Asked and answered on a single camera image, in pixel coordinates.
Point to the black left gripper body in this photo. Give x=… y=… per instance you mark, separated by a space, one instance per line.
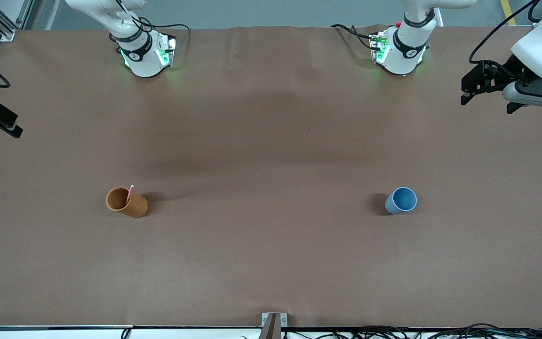
x=507 y=70

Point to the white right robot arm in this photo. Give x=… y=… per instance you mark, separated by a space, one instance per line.
x=144 y=61

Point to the blue cup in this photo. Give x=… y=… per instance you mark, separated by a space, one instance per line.
x=400 y=200

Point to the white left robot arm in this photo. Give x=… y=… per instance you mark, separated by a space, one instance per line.
x=402 y=56

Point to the metal table bracket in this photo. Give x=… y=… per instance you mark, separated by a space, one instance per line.
x=273 y=325

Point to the orange-brown cup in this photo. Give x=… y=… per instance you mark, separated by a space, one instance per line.
x=132 y=205

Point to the pink chopstick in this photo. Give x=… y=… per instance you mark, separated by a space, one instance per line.
x=130 y=194

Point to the brown table cover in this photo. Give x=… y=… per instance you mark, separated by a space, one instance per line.
x=271 y=245

